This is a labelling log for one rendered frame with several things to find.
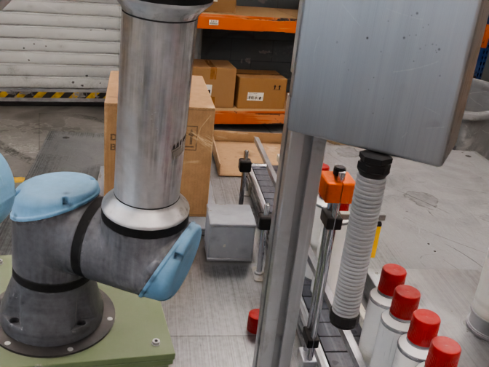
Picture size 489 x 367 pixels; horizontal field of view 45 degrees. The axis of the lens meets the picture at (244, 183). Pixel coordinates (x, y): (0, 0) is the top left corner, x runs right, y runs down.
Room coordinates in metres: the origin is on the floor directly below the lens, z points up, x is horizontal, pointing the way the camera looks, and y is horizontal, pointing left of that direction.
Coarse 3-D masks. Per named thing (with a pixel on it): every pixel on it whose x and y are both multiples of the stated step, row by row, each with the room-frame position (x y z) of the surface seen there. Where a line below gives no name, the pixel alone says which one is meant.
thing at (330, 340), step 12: (264, 168) 1.53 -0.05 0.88; (276, 168) 1.54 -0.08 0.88; (264, 180) 1.45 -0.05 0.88; (264, 192) 1.37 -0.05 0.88; (324, 312) 0.87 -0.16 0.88; (324, 324) 0.84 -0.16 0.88; (324, 336) 0.81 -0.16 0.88; (336, 336) 0.81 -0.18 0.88; (324, 348) 0.77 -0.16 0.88; (336, 348) 0.78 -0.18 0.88; (336, 360) 0.75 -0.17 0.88; (348, 360) 0.75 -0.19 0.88
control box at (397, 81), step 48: (336, 0) 0.61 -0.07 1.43; (384, 0) 0.59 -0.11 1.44; (432, 0) 0.57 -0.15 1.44; (480, 0) 0.55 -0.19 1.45; (336, 48) 0.60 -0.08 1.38; (384, 48) 0.58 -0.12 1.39; (432, 48) 0.56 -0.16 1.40; (336, 96) 0.60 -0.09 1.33; (384, 96) 0.58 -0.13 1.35; (432, 96) 0.56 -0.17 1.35; (384, 144) 0.57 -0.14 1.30; (432, 144) 0.56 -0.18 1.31
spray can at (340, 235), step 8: (344, 208) 0.92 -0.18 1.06; (344, 224) 0.91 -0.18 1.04; (320, 232) 0.93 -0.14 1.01; (336, 232) 0.91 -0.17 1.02; (344, 232) 0.91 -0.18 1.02; (320, 240) 0.92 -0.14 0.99; (336, 240) 0.91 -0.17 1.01; (344, 240) 0.91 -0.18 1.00; (336, 248) 0.91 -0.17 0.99; (336, 256) 0.91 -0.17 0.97; (336, 264) 0.91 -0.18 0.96; (328, 272) 0.91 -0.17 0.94; (336, 272) 0.91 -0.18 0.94; (312, 280) 0.93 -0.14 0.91; (328, 280) 0.91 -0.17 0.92; (336, 280) 0.91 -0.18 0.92; (312, 288) 0.92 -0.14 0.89
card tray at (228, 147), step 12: (216, 132) 1.86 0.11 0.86; (228, 132) 1.86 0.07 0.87; (240, 132) 1.87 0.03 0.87; (252, 132) 1.88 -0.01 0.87; (216, 144) 1.82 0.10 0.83; (228, 144) 1.83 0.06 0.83; (240, 144) 1.85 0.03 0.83; (252, 144) 1.86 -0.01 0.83; (264, 144) 1.87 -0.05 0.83; (276, 144) 1.88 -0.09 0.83; (216, 156) 1.64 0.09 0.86; (228, 156) 1.73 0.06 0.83; (240, 156) 1.74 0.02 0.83; (252, 156) 1.75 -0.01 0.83; (276, 156) 1.77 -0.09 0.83; (228, 168) 1.62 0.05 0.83
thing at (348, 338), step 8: (256, 144) 1.52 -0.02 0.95; (264, 152) 1.44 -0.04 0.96; (264, 160) 1.39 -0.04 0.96; (272, 168) 1.33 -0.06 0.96; (272, 176) 1.28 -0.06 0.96; (312, 256) 0.92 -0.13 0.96; (312, 264) 0.90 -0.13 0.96; (328, 288) 0.82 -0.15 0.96; (328, 296) 0.80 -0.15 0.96; (328, 304) 0.79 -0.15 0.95; (344, 336) 0.70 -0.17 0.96; (352, 336) 0.70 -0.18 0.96; (352, 344) 0.68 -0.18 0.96; (352, 352) 0.67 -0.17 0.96; (360, 352) 0.67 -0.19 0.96; (352, 360) 0.66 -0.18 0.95; (360, 360) 0.65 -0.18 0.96
